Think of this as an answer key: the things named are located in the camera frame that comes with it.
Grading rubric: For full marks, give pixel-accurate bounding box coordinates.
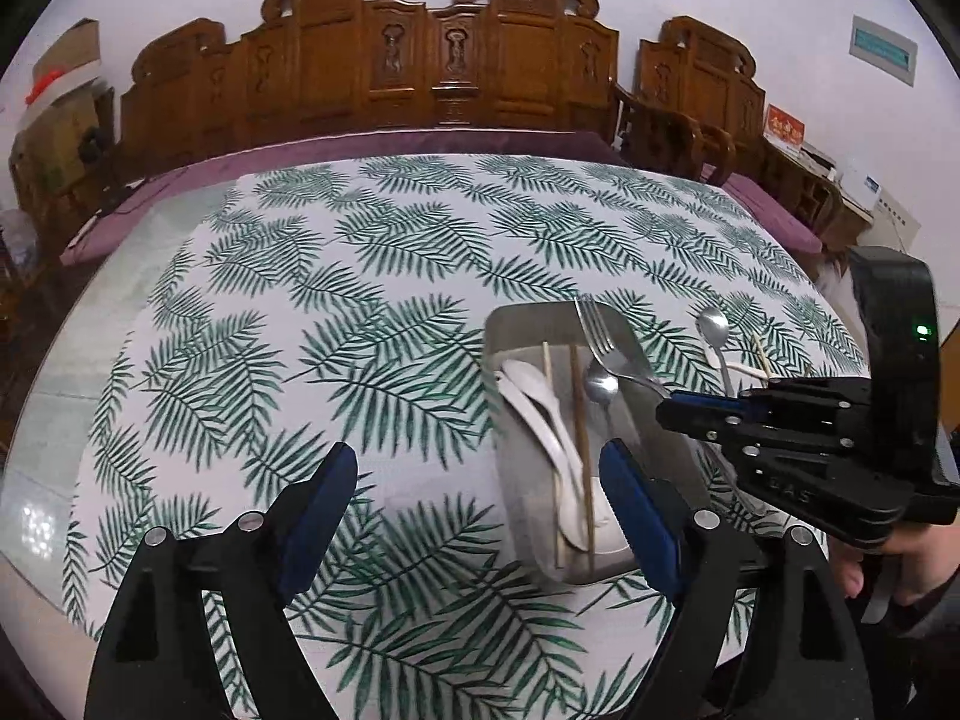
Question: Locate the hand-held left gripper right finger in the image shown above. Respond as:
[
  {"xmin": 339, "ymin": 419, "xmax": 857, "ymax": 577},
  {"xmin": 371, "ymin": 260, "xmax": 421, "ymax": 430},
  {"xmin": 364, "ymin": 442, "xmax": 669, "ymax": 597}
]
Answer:
[{"xmin": 598, "ymin": 438, "xmax": 875, "ymax": 720}]

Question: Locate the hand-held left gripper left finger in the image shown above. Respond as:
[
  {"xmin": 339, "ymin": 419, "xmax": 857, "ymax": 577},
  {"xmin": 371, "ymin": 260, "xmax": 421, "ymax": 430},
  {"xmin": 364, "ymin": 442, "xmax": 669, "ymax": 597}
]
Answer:
[{"xmin": 84, "ymin": 441, "xmax": 359, "ymax": 720}]

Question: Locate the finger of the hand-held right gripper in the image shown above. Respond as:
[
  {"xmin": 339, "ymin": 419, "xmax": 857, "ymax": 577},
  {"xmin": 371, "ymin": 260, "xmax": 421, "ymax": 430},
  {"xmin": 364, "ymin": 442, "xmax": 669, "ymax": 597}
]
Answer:
[
  {"xmin": 670, "ymin": 382, "xmax": 796, "ymax": 421},
  {"xmin": 656, "ymin": 403, "xmax": 760, "ymax": 458}
]

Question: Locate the metal spoon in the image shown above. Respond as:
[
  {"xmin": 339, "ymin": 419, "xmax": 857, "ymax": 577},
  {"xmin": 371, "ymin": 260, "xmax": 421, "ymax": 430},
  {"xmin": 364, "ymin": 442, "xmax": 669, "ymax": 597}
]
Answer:
[
  {"xmin": 583, "ymin": 360, "xmax": 622, "ymax": 458},
  {"xmin": 695, "ymin": 306, "xmax": 740, "ymax": 397}
]

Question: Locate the rectangular metal tray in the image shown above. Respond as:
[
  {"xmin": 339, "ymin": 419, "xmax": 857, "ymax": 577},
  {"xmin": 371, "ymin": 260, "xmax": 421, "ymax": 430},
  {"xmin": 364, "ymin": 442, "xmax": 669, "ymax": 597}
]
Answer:
[{"xmin": 484, "ymin": 298, "xmax": 725, "ymax": 586}]

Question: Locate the metal fork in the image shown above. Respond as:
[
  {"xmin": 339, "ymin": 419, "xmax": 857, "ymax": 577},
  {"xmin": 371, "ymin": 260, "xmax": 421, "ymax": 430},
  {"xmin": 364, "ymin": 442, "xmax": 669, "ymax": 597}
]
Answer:
[{"xmin": 574, "ymin": 297, "xmax": 672, "ymax": 400}]

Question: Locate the brown wooden chopstick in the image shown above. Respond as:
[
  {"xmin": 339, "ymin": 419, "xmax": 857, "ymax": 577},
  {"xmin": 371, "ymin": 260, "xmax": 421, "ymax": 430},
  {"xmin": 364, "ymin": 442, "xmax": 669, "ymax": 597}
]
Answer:
[{"xmin": 568, "ymin": 343, "xmax": 597, "ymax": 575}]

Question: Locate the person's right forearm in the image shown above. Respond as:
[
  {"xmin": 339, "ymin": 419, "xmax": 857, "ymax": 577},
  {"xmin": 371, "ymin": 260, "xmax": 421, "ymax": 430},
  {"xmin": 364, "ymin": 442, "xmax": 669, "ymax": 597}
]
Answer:
[{"xmin": 896, "ymin": 581, "xmax": 960, "ymax": 720}]

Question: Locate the person's right hand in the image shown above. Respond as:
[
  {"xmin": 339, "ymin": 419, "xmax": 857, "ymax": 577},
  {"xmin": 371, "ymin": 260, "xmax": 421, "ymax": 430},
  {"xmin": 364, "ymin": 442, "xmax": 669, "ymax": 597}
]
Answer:
[{"xmin": 831, "ymin": 521, "xmax": 957, "ymax": 607}]

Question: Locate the wooden side table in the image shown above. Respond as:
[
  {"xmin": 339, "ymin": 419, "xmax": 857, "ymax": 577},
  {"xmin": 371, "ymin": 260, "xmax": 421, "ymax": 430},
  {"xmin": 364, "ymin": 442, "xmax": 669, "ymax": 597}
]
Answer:
[{"xmin": 780, "ymin": 142, "xmax": 875, "ymax": 256}]

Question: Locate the short purple seat cushion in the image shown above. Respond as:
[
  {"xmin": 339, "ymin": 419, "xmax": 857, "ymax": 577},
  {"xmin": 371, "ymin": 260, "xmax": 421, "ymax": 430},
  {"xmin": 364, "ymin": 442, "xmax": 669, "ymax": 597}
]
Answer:
[{"xmin": 701, "ymin": 171, "xmax": 826, "ymax": 256}]

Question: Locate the small white box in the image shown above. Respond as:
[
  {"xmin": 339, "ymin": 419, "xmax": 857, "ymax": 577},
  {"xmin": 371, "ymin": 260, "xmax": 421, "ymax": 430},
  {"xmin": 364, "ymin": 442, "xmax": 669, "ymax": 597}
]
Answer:
[{"xmin": 840, "ymin": 157, "xmax": 882, "ymax": 211}]

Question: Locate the green leaf print tablecloth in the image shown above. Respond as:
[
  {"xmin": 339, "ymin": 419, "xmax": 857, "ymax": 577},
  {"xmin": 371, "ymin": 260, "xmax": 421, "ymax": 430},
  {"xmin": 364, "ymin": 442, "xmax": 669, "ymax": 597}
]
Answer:
[{"xmin": 64, "ymin": 154, "xmax": 875, "ymax": 720}]

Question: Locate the red gift box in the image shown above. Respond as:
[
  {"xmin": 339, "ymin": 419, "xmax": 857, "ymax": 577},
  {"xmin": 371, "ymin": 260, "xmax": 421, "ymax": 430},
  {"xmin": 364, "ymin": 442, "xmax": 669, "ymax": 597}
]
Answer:
[{"xmin": 763, "ymin": 103, "xmax": 807, "ymax": 151}]

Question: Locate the carved wooden armchair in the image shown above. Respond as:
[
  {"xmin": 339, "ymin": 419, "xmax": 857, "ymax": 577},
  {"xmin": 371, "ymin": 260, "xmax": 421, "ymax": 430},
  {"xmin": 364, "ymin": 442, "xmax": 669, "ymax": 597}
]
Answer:
[{"xmin": 611, "ymin": 15, "xmax": 845, "ymax": 241}]

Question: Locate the long purple seat cushion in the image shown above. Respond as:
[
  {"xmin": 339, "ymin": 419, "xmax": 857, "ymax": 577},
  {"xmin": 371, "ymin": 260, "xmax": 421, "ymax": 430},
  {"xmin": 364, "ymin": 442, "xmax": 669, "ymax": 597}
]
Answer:
[{"xmin": 60, "ymin": 129, "xmax": 627, "ymax": 267}]

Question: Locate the carved wooden sofa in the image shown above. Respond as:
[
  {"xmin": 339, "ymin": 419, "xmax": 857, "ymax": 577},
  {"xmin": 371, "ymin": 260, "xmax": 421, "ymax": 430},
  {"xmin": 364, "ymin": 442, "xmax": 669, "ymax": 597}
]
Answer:
[{"xmin": 60, "ymin": 0, "xmax": 627, "ymax": 263}]

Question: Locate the wooden cabinet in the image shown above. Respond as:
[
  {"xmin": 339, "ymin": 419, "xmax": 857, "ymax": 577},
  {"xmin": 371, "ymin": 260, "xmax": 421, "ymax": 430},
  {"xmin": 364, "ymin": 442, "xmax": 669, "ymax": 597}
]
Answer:
[{"xmin": 7, "ymin": 82, "xmax": 117, "ymax": 241}]

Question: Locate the red item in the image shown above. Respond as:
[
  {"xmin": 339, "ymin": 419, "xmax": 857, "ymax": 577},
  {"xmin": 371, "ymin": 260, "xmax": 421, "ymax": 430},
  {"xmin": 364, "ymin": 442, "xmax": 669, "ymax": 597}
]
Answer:
[{"xmin": 22, "ymin": 69, "xmax": 61, "ymax": 106}]

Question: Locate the cardboard box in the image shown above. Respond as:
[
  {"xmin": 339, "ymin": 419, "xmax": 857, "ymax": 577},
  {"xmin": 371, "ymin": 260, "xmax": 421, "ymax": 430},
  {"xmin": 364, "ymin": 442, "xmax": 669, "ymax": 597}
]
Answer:
[{"xmin": 30, "ymin": 19, "xmax": 102, "ymax": 95}]

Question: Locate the white wall cabinet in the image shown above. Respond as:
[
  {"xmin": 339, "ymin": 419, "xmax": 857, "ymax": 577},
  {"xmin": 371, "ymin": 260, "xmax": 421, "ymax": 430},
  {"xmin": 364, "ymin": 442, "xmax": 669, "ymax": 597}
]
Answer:
[{"xmin": 874, "ymin": 191, "xmax": 922, "ymax": 252}]

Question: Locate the grey wall electrical panel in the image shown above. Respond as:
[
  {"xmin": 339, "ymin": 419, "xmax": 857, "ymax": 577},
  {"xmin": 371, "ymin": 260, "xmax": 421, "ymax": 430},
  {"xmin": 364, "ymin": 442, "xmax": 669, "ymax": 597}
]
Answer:
[{"xmin": 850, "ymin": 13, "xmax": 920, "ymax": 87}]

